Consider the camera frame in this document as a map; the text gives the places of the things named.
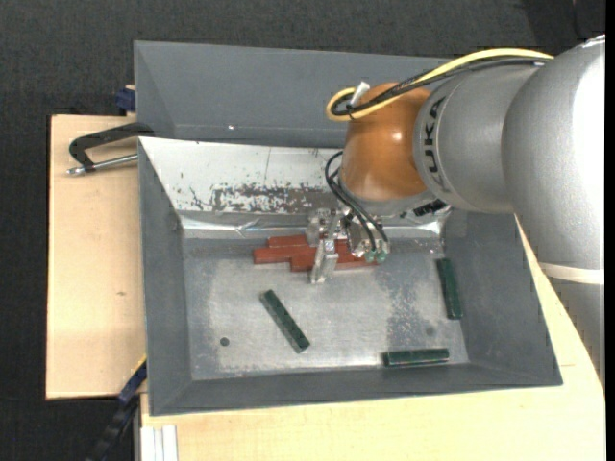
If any pale flat board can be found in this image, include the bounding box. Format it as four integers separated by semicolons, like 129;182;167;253
45;113;148;400

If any red-brown flat block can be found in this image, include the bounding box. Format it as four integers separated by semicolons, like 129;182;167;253
288;251;381;274
266;234;311;250
252;245;317;265

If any dark green flat block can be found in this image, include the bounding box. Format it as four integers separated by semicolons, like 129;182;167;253
435;257;464;321
381;348;452;369
258;289;311;354

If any black cylinder on white bracket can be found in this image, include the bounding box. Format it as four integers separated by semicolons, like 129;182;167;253
401;198;453;220

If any grey metal bin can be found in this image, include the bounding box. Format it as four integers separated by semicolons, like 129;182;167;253
133;39;564;417

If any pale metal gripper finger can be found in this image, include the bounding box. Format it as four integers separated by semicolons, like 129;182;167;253
320;239;339;283
308;244;324;286

